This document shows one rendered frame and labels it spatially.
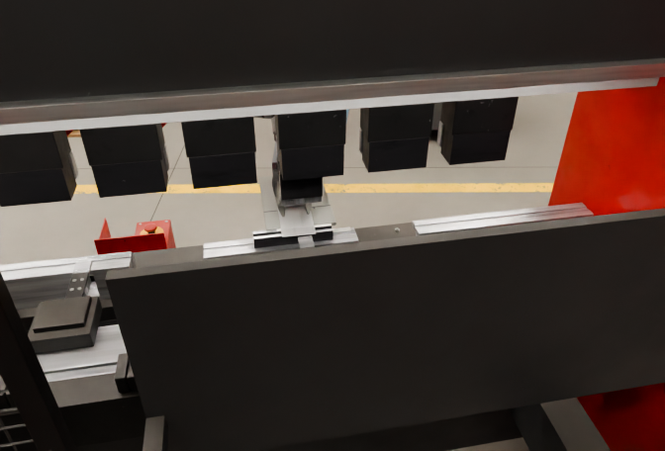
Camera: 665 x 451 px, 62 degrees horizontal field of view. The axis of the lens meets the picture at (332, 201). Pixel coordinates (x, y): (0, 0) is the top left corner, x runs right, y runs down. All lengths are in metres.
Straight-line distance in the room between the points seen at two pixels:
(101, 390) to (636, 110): 1.36
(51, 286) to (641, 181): 1.47
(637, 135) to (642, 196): 0.15
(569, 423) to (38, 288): 1.21
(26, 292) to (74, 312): 0.29
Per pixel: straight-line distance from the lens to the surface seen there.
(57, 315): 1.26
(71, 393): 1.16
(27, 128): 1.26
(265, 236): 1.40
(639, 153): 1.60
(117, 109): 0.98
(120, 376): 1.10
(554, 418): 1.26
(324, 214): 1.47
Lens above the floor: 1.84
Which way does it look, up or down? 34 degrees down
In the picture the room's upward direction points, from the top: straight up
